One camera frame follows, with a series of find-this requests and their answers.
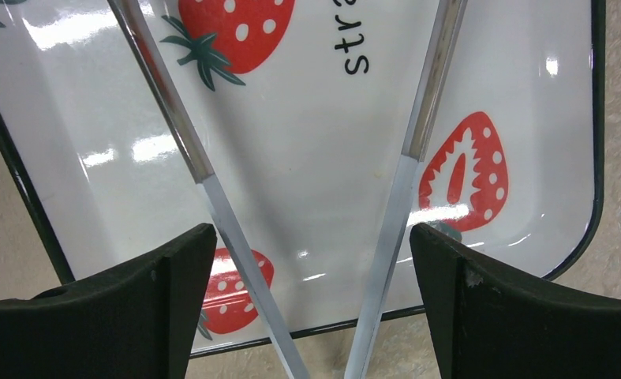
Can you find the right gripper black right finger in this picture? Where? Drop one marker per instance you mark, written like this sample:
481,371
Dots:
488,319

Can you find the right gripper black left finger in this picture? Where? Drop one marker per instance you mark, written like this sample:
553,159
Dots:
137,319

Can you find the metal kitchen tongs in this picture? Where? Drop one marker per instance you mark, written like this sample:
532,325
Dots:
419,130

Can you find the white strawberry enamel tray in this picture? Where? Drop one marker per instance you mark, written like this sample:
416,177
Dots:
304,121

